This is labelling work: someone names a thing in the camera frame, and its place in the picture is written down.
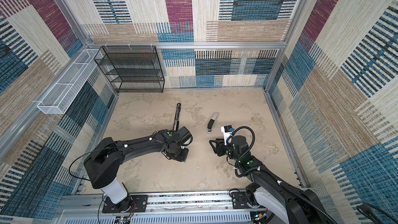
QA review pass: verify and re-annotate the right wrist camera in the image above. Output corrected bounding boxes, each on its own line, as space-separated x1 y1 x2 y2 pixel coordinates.
221 125 234 146

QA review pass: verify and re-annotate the white mesh wall basket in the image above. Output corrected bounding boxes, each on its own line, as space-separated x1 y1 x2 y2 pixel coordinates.
37 49 98 115

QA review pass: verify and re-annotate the black wire shelf rack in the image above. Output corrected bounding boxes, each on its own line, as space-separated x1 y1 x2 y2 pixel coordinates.
94 46 165 93

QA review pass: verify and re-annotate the grey silver stapler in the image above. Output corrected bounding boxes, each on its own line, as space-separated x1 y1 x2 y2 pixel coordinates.
206 112 219 133

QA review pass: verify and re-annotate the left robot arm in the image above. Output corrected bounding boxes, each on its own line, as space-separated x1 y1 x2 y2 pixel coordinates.
84 127 193 213

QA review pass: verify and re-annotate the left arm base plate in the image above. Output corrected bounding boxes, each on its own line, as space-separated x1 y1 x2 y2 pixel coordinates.
101 195 148 214

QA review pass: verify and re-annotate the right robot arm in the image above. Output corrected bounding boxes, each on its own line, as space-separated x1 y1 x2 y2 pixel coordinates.
209 135 336 224

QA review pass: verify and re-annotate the aluminium front rail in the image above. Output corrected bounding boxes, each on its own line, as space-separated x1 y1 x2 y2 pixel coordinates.
52 189 285 224

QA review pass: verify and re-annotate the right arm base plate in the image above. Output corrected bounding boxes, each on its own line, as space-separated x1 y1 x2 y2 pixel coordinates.
228 188 259 209

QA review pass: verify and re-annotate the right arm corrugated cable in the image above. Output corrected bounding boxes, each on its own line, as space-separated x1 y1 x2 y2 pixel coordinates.
225 126 338 224

